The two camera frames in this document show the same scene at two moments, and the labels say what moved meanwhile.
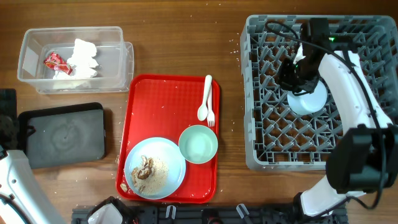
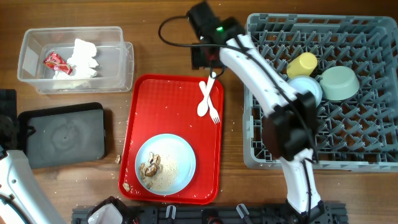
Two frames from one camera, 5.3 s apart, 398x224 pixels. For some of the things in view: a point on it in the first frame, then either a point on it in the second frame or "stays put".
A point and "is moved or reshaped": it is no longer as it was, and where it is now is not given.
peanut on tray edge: [124, 186] stays put
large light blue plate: [164, 150] is moved or reshaped
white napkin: [82, 63] stays put
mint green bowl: [198, 144] is moved or reshaped
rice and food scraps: [151, 177] is moved or reshaped
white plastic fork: [210, 116] is moved or reshaped
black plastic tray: [60, 135] stays put
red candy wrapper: [55, 61] stays put
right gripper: [283, 78] -> [198, 57]
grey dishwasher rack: [278, 137] stays put
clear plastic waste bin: [76, 60] stays put
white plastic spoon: [203, 112] is moved or reshaped
